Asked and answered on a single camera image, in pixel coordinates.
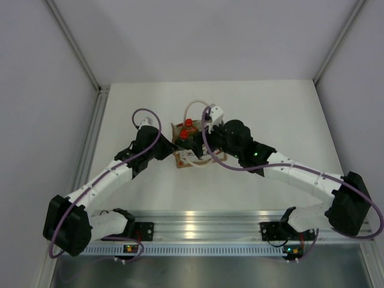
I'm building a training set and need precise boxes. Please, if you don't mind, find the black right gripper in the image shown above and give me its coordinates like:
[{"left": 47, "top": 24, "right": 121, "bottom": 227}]
[{"left": 187, "top": 119, "right": 242, "bottom": 160}]

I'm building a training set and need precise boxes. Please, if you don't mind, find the green dish soap bottle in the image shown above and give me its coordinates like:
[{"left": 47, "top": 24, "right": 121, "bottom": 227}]
[{"left": 175, "top": 130, "right": 194, "bottom": 150}]

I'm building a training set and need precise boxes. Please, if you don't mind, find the watermelon print canvas bag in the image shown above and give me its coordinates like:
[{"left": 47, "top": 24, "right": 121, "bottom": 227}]
[{"left": 171, "top": 100, "right": 215, "bottom": 169}]

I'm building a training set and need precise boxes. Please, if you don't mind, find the yellow dish soap bottle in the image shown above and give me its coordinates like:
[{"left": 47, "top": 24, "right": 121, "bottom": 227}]
[{"left": 184, "top": 118, "right": 199, "bottom": 136}]

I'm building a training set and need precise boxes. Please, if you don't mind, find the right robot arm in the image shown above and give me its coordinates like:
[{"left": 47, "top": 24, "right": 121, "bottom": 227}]
[{"left": 206, "top": 120, "right": 371, "bottom": 238}]

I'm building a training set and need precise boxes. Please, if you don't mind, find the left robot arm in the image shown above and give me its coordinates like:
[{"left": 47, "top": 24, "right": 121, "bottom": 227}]
[{"left": 43, "top": 125, "right": 177, "bottom": 259}]

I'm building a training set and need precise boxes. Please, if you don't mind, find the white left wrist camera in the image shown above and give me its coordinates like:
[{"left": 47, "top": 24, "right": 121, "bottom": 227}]
[{"left": 140, "top": 117, "right": 153, "bottom": 127}]

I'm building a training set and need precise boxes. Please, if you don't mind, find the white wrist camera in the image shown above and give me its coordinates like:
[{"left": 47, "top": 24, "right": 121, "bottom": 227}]
[
  {"left": 140, "top": 117, "right": 153, "bottom": 127},
  {"left": 207, "top": 104, "right": 224, "bottom": 134}
]

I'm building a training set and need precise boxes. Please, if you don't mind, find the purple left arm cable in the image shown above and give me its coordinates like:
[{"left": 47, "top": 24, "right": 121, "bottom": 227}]
[{"left": 49, "top": 107, "right": 163, "bottom": 259}]

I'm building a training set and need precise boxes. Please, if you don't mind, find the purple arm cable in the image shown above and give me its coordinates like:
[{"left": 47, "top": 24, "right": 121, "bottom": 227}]
[
  {"left": 49, "top": 107, "right": 163, "bottom": 259},
  {"left": 202, "top": 106, "right": 384, "bottom": 241}
]

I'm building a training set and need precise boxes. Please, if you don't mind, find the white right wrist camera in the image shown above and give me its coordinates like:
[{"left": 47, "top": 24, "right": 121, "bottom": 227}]
[{"left": 207, "top": 104, "right": 224, "bottom": 134}]

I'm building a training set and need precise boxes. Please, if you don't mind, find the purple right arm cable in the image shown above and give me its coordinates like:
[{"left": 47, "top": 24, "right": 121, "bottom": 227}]
[{"left": 202, "top": 106, "right": 384, "bottom": 241}]

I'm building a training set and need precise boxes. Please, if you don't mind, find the aluminium mounting rail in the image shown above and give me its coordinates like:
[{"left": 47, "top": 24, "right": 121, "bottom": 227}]
[{"left": 89, "top": 209, "right": 375, "bottom": 242}]

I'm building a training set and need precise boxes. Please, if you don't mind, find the white slotted cable duct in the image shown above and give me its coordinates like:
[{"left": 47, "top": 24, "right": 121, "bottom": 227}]
[{"left": 81, "top": 244, "right": 287, "bottom": 257}]

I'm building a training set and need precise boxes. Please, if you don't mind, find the aluminium frame post left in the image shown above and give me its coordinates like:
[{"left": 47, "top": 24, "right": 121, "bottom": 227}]
[{"left": 43, "top": 0, "right": 101, "bottom": 91}]

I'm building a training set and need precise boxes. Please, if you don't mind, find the aluminium frame post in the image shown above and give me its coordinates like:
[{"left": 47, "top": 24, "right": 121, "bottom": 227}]
[
  {"left": 313, "top": 0, "right": 368, "bottom": 87},
  {"left": 43, "top": 0, "right": 101, "bottom": 91}
]

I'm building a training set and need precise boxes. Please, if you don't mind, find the aluminium frame post right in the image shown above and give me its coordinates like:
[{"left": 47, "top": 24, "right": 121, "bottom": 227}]
[{"left": 313, "top": 0, "right": 368, "bottom": 87}]

